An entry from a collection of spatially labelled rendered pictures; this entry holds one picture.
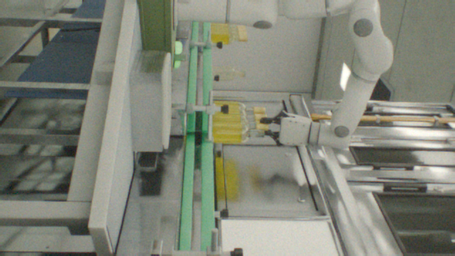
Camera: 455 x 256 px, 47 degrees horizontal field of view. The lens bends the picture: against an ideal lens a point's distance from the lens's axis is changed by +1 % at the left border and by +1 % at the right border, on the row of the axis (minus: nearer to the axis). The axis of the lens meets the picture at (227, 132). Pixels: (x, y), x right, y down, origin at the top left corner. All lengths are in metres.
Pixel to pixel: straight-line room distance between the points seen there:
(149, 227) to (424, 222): 0.91
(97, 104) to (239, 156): 0.72
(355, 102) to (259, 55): 6.26
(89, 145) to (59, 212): 0.17
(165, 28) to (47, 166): 0.67
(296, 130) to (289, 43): 6.12
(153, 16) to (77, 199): 0.60
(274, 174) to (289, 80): 6.33
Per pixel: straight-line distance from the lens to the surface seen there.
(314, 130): 1.74
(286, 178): 1.74
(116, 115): 1.18
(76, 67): 1.89
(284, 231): 1.50
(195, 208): 1.29
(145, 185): 1.34
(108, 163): 1.10
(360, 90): 1.63
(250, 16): 1.56
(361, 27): 1.48
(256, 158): 1.83
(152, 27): 1.51
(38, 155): 1.94
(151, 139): 1.36
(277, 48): 7.84
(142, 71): 1.29
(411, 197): 1.86
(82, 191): 1.13
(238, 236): 1.47
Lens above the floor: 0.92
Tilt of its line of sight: 3 degrees up
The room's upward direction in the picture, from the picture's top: 91 degrees clockwise
